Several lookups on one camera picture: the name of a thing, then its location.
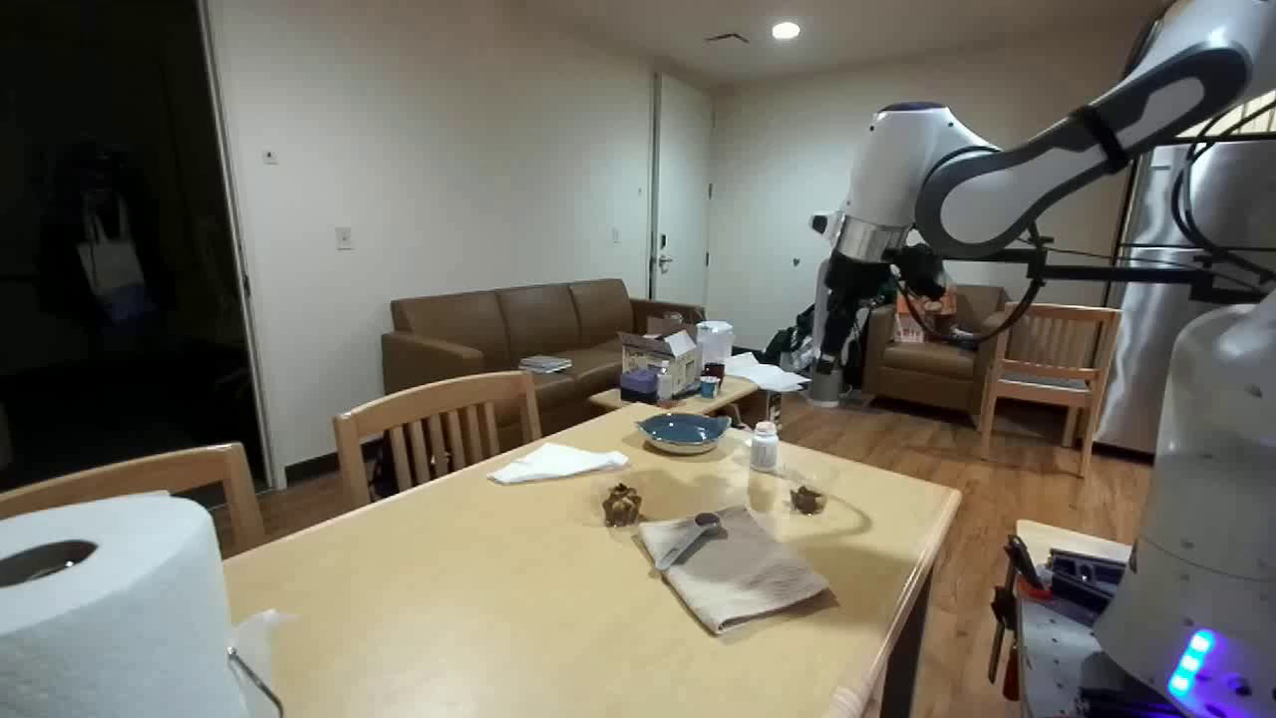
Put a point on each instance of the small brown snack cup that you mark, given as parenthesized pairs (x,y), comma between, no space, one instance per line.
(808,499)

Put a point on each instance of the small white bottle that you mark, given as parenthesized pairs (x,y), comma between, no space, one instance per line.
(761,448)

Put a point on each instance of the near wooden chair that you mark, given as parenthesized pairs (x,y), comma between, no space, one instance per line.
(177,474)

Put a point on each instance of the brown armchair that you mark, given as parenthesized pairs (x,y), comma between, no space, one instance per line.
(932,373)

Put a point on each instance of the blue bowl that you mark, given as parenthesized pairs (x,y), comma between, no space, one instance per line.
(682,434)

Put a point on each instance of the brown leather sofa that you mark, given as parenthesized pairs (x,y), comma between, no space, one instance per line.
(581,319)

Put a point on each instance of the grey plastic spoon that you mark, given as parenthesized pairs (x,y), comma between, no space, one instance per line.
(687,541)

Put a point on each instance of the wooden side chair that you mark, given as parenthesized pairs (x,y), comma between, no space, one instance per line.
(1054,355)

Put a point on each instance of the tissue box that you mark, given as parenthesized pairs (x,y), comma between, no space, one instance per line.
(658,369)

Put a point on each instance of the white napkin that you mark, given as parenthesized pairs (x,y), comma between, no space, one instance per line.
(555,460)

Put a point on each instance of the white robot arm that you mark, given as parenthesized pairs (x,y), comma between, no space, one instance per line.
(1193,616)

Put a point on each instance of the white door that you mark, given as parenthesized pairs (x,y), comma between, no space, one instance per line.
(679,193)

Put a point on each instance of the black camera boom stand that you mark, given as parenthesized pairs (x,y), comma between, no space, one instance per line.
(1203,278)

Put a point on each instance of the white paper towel roll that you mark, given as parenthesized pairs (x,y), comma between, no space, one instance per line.
(134,627)

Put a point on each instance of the cluttered tool tray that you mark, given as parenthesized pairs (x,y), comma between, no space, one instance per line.
(1045,657)

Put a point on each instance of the clear cup with nuts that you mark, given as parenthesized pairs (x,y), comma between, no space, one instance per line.
(622,504)

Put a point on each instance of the far wooden chair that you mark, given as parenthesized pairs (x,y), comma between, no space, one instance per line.
(434,428)

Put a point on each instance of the wooden coffee table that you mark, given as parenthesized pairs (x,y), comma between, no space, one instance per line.
(735,397)

